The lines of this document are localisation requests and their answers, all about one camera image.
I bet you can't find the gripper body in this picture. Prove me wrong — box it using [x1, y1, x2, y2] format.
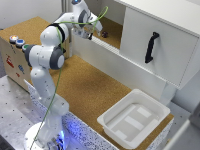
[72, 25, 96, 41]

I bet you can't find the blue button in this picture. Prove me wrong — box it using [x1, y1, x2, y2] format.
[15, 38, 26, 48]

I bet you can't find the white cabinet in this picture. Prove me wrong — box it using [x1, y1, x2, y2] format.
[69, 0, 200, 107]

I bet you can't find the red button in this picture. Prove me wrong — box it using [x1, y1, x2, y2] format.
[9, 34, 19, 44]

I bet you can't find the black door handle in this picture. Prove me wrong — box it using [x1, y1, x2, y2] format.
[144, 31, 160, 64]

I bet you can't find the white plastic box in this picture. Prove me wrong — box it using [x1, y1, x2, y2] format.
[96, 88, 172, 150]

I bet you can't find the green button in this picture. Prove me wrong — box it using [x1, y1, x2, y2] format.
[21, 43, 31, 53]

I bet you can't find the white sliding door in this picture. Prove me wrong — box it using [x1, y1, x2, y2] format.
[119, 6, 200, 90]

